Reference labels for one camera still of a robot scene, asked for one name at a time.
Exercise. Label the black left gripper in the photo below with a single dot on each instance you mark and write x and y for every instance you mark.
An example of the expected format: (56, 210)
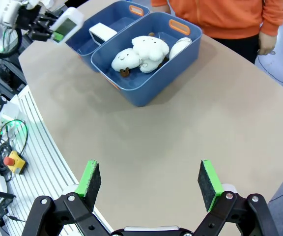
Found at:
(28, 20)

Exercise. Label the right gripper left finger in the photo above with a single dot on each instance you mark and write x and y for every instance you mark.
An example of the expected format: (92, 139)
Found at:
(90, 186)

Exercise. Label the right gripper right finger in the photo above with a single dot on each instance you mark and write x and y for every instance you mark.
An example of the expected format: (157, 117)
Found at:
(209, 186)

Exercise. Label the white digital clock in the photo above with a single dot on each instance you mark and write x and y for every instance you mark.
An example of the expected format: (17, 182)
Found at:
(102, 30)
(67, 24)

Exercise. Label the white plush sheep brown feet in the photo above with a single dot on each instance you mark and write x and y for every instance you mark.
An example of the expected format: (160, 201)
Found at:
(124, 59)

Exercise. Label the large white cloud plush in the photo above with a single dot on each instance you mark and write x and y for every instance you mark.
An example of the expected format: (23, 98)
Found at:
(149, 49)

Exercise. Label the round white plush ball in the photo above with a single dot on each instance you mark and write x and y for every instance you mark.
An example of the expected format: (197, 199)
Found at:
(178, 49)

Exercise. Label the person's left forearm orange sleeve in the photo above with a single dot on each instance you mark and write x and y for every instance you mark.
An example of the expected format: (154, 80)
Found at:
(274, 17)

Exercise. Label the person's right gloved hand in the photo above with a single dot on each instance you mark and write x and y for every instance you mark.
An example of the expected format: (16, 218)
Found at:
(163, 8)

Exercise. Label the person's left gloved hand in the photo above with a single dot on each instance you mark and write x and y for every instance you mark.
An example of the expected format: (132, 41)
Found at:
(266, 43)

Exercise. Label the aluminium profile deck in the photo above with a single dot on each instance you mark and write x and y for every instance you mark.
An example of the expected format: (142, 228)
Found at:
(45, 159)

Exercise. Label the yellow emergency stop box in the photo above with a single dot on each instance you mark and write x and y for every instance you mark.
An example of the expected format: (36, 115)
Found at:
(17, 161)

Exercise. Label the white mounting plate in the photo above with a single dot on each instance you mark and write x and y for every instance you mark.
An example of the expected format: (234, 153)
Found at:
(12, 110)

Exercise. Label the person's black trousers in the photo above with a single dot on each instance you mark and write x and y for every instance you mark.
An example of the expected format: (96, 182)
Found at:
(234, 46)

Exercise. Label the person's orange hoodie torso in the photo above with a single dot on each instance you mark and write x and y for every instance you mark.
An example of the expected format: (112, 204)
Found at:
(217, 14)

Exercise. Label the black aluminium frame rack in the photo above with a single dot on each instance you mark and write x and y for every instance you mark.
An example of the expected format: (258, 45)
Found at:
(6, 73)

